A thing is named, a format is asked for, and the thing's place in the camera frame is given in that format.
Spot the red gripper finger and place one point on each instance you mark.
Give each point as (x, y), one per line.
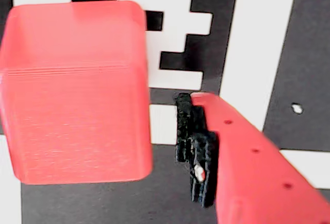
(245, 170)

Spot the red cube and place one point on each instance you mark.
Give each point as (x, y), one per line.
(72, 92)

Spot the checkerboard marker mat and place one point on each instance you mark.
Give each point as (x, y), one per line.
(257, 41)

